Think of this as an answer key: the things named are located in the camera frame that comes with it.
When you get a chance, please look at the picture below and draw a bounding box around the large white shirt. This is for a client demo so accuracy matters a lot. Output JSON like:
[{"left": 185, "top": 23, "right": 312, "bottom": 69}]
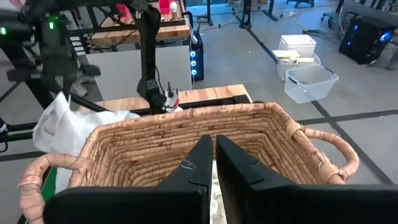
[{"left": 32, "top": 91, "right": 141, "bottom": 194}]

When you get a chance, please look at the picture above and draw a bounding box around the black stand pole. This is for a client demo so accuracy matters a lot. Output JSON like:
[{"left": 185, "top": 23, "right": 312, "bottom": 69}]
[{"left": 238, "top": 0, "right": 253, "bottom": 30}]

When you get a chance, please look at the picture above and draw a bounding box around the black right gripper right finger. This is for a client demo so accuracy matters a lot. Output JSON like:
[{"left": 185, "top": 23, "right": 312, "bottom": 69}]
[{"left": 216, "top": 135, "right": 398, "bottom": 224}]

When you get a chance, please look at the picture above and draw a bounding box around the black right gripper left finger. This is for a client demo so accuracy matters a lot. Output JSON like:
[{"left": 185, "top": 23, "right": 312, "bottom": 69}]
[{"left": 43, "top": 134, "right": 214, "bottom": 224}]

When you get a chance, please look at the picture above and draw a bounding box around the green table mat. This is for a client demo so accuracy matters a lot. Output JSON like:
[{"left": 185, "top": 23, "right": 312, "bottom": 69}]
[{"left": 40, "top": 167, "right": 58, "bottom": 203}]

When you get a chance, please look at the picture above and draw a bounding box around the wooden workbench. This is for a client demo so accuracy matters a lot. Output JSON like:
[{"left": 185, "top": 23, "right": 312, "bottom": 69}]
[{"left": 91, "top": 0, "right": 191, "bottom": 47}]

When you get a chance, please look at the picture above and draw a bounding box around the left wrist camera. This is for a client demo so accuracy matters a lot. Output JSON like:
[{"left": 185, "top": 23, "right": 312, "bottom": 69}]
[{"left": 164, "top": 81, "right": 183, "bottom": 113}]

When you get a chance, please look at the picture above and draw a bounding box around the black office chair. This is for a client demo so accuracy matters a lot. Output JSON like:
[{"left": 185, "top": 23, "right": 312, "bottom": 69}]
[{"left": 285, "top": 0, "right": 315, "bottom": 9}]

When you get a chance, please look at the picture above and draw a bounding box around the white foam block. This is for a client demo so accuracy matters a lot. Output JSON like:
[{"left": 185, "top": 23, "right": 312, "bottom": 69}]
[{"left": 272, "top": 49, "right": 302, "bottom": 60}]

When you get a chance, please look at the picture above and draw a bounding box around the white lace-trimmed garment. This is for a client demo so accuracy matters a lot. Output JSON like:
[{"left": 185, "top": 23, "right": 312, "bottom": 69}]
[{"left": 210, "top": 160, "right": 229, "bottom": 224}]

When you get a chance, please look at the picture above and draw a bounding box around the black computer with blue light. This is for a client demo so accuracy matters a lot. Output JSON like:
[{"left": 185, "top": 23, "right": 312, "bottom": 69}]
[{"left": 338, "top": 15, "right": 397, "bottom": 66}]

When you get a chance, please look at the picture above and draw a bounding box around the clear plastic bin with contents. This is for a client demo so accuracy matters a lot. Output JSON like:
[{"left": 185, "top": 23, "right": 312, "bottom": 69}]
[{"left": 275, "top": 52, "right": 323, "bottom": 82}]

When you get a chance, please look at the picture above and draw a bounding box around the red plastic bin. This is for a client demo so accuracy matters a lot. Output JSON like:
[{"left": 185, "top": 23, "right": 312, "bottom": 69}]
[{"left": 158, "top": 0, "right": 171, "bottom": 15}]

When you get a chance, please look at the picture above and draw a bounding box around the woven wicker basket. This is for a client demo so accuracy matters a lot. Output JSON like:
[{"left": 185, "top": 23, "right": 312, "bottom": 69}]
[{"left": 17, "top": 101, "right": 361, "bottom": 224}]

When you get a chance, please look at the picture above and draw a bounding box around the black metal table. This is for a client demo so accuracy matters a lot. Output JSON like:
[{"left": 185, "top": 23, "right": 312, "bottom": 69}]
[{"left": 203, "top": 0, "right": 279, "bottom": 27}]

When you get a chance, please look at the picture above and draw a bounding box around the empty clear plastic bin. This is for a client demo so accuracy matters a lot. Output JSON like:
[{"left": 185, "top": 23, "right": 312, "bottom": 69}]
[{"left": 284, "top": 63, "right": 340, "bottom": 105}]

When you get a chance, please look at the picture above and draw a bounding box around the stack of white lids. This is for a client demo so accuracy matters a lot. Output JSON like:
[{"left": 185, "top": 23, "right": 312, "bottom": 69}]
[{"left": 278, "top": 34, "right": 317, "bottom": 58}]

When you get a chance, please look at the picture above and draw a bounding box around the person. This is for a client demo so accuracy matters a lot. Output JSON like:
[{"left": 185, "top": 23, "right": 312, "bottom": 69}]
[{"left": 70, "top": 63, "right": 102, "bottom": 98}]

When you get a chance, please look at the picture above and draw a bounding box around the computer tower with blue rings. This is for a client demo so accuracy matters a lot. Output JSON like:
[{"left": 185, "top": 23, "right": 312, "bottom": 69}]
[{"left": 188, "top": 29, "right": 205, "bottom": 82}]

